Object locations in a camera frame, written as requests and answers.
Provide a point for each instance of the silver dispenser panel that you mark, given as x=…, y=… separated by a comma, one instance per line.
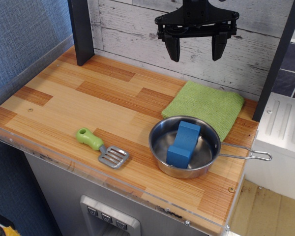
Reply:
x=103, y=220

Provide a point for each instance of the green cloth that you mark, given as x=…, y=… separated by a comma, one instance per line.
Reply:
x=217, y=108

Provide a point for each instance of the dark right post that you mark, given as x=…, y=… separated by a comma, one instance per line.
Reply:
x=275, y=66

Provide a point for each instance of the steel pan with wire handle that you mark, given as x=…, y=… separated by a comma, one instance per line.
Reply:
x=207, y=149

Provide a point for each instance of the white toy sink counter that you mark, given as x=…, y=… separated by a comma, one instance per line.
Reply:
x=276, y=135

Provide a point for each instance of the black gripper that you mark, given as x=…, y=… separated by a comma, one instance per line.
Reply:
x=197, y=18

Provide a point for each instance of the dark left post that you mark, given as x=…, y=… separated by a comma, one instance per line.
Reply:
x=81, y=29

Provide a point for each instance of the green handled toy spatula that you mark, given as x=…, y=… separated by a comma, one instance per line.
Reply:
x=112, y=156

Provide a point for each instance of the clear acrylic edge guard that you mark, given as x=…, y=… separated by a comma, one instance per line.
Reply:
x=68, y=171

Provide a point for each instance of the blue wooden block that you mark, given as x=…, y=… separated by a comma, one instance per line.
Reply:
x=180, y=152

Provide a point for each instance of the dark post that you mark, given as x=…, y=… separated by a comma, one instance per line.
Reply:
x=81, y=29
x=275, y=66

